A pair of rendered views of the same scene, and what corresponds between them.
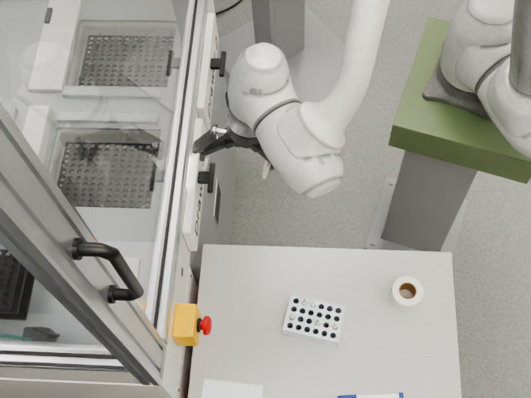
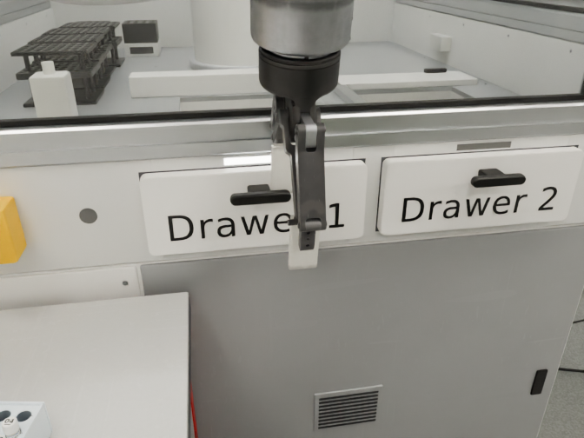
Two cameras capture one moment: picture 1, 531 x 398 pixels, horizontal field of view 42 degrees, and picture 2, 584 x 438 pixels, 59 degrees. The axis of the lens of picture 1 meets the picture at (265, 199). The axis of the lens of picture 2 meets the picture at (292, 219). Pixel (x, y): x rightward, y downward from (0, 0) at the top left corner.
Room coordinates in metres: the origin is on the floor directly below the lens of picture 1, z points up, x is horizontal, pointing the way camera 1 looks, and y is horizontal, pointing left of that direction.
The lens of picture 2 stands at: (0.60, -0.44, 1.17)
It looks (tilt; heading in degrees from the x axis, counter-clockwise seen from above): 27 degrees down; 72
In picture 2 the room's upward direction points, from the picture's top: straight up
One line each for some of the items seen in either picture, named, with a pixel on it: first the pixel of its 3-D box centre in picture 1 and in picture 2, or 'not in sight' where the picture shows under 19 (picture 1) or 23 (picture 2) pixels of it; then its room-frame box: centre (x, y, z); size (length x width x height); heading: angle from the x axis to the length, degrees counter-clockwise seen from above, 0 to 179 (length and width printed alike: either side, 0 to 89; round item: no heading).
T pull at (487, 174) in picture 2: (217, 64); (493, 176); (1.06, 0.08, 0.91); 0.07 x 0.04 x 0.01; 172
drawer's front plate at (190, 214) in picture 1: (196, 184); (257, 207); (0.75, 0.15, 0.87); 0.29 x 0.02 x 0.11; 172
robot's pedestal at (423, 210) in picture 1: (434, 174); not in sight; (0.97, -0.52, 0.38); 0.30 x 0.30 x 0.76; 65
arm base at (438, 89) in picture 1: (472, 67); not in sight; (0.98, -0.53, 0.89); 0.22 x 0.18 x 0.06; 151
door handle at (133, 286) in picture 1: (113, 274); not in sight; (0.33, 0.20, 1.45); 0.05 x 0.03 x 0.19; 82
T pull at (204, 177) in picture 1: (205, 178); (259, 193); (0.75, 0.13, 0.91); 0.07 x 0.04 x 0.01; 172
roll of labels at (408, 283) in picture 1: (406, 293); not in sight; (0.47, -0.29, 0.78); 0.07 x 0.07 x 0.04
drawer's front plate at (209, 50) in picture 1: (208, 71); (480, 190); (1.06, 0.11, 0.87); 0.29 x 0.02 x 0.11; 172
